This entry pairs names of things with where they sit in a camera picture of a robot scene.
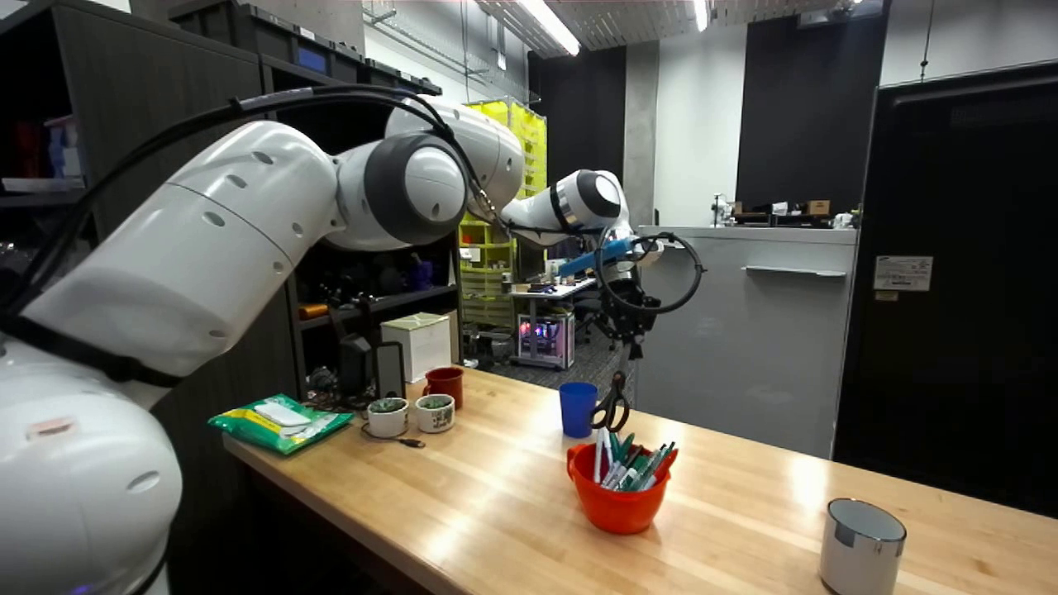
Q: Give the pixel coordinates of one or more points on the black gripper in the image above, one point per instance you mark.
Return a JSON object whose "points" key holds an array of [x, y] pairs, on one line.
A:
{"points": [[634, 299]]}

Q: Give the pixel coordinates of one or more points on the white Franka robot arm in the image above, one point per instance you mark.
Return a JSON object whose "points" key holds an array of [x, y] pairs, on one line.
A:
{"points": [[186, 265]]}

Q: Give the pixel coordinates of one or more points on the blue plastic cup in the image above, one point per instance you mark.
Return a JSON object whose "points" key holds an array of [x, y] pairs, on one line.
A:
{"points": [[578, 410]]}

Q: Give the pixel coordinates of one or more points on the white marker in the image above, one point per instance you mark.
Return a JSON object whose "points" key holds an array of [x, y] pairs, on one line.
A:
{"points": [[600, 455]]}

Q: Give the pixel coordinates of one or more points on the teal marker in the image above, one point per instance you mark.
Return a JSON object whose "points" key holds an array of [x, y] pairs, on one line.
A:
{"points": [[660, 464]]}

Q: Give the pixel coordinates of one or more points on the red bowl with markers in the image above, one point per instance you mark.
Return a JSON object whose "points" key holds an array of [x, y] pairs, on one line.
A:
{"points": [[616, 508]]}

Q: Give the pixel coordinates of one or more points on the red cup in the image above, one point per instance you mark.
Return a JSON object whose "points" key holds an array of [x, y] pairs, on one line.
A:
{"points": [[443, 389]]}

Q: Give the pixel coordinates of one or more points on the white cardboard box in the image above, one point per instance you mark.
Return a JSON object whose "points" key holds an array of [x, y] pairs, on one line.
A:
{"points": [[423, 343]]}

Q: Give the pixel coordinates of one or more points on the black speaker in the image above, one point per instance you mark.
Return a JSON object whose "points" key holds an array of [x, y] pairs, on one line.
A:
{"points": [[355, 369], [392, 369]]}

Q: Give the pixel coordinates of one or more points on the yellow storage bins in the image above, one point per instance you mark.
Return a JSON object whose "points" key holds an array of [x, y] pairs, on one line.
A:
{"points": [[517, 126]]}

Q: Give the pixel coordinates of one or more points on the white cabinet label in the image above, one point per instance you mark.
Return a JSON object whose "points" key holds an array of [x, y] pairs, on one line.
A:
{"points": [[899, 273]]}

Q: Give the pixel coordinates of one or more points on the white metal can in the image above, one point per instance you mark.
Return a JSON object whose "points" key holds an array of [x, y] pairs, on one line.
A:
{"points": [[862, 548]]}

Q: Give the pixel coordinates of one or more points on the tall black cabinet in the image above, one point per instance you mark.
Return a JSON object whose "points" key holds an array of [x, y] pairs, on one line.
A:
{"points": [[959, 299]]}

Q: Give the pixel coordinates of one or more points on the ceiling light strip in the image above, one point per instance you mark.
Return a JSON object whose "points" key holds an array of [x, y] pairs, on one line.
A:
{"points": [[546, 23], [701, 13]]}

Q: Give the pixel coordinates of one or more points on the green wipes package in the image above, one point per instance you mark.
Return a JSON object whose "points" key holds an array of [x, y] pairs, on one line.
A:
{"points": [[283, 423]]}

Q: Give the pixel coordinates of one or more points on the black shelving unit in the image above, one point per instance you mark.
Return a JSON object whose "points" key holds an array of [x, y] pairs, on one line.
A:
{"points": [[120, 76]]}

